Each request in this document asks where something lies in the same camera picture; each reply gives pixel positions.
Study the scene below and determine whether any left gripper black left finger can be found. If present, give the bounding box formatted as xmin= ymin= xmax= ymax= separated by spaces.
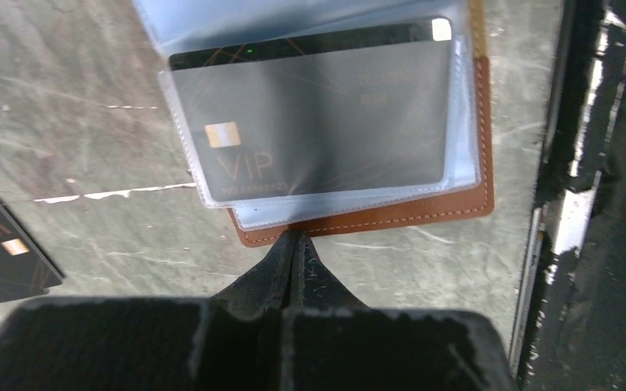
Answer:
xmin=0 ymin=231 xmax=296 ymax=391

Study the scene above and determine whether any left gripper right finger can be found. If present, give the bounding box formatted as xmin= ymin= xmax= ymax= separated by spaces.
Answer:
xmin=280 ymin=234 xmax=517 ymax=390

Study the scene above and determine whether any brown leather card holder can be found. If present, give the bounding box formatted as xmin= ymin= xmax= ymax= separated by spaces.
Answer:
xmin=134 ymin=1 xmax=494 ymax=248

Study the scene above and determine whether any black VIP card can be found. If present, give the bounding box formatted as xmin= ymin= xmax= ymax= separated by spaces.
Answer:
xmin=169 ymin=15 xmax=455 ymax=207

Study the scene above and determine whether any black card with chip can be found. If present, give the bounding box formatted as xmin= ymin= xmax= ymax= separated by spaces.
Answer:
xmin=0 ymin=199 xmax=65 ymax=303

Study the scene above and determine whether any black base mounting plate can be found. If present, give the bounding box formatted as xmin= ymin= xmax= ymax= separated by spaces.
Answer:
xmin=509 ymin=1 xmax=626 ymax=390

